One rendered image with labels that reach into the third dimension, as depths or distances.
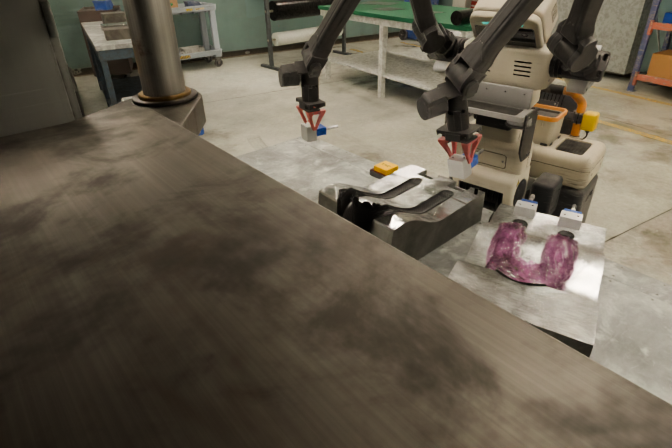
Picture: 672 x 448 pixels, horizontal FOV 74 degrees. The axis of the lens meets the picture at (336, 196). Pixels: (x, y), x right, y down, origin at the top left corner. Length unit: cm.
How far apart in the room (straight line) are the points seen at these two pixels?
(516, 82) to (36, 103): 125
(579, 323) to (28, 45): 94
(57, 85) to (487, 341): 67
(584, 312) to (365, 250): 65
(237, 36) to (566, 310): 730
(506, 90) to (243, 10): 661
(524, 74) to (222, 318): 134
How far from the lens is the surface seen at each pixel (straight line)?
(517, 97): 151
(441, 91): 115
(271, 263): 31
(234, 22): 781
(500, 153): 160
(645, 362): 105
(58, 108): 78
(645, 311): 116
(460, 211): 121
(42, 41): 76
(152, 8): 68
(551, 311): 90
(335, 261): 30
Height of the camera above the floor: 147
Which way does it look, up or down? 28 degrees down
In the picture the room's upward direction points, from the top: 1 degrees counter-clockwise
